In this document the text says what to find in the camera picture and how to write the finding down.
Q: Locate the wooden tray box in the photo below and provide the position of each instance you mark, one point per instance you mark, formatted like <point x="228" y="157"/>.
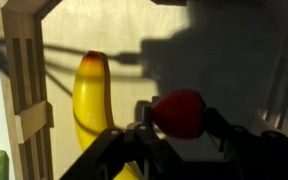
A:
<point x="234" y="52"/>

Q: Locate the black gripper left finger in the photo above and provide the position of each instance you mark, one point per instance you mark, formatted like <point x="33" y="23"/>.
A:
<point x="142" y="130"/>

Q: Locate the yellow toy banana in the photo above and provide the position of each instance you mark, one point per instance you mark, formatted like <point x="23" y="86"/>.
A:
<point x="91" y="97"/>

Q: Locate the red toy strawberry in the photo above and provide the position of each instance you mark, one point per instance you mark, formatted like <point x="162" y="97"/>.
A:
<point x="179" y="114"/>

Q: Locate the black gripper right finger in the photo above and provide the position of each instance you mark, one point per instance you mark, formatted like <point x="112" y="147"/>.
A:
<point x="218" y="129"/>

